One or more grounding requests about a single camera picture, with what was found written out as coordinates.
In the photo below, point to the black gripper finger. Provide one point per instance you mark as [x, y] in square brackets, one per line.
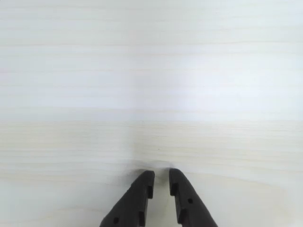
[132, 203]
[189, 209]

